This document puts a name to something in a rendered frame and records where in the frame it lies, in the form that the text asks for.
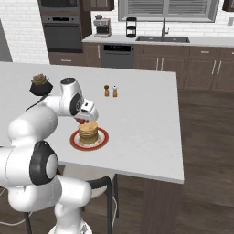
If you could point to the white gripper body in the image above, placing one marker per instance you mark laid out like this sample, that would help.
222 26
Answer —
87 115

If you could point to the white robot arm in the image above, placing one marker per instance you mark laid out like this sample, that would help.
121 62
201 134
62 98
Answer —
33 170

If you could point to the red strawberry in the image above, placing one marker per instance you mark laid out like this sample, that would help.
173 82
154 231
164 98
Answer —
81 121

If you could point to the grey fridge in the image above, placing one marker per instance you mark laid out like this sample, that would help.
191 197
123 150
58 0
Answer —
5 44

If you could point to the stack of pancakes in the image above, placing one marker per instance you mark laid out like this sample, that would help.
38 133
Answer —
88 132

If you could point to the red rimmed plate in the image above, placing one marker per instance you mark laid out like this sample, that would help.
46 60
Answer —
100 140

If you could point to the brown pepper shaker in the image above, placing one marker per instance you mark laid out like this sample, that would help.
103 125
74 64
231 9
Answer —
106 90

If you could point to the white topped salt shaker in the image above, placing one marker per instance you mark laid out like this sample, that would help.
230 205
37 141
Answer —
114 91

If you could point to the potted succulent in black pot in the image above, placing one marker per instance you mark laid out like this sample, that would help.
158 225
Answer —
40 85

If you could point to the stainless dishwasher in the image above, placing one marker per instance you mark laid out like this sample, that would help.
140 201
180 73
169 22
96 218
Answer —
117 56

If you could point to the black framed stool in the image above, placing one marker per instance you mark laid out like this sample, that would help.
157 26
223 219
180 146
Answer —
102 189

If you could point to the silver coffee machine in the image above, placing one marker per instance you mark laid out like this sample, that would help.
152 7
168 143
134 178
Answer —
101 27

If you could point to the kitchen sink with tap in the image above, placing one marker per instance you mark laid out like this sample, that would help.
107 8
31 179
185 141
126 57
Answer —
163 38

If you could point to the brown base cupboards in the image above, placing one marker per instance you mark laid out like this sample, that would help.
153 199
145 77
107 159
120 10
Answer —
189 65

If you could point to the window with blinds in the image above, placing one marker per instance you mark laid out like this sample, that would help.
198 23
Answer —
168 9

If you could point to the built-in wall oven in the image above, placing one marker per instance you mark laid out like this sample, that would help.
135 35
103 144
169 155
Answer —
61 26

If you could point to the brown wall cupboard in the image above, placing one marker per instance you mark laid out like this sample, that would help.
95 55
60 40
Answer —
98 4

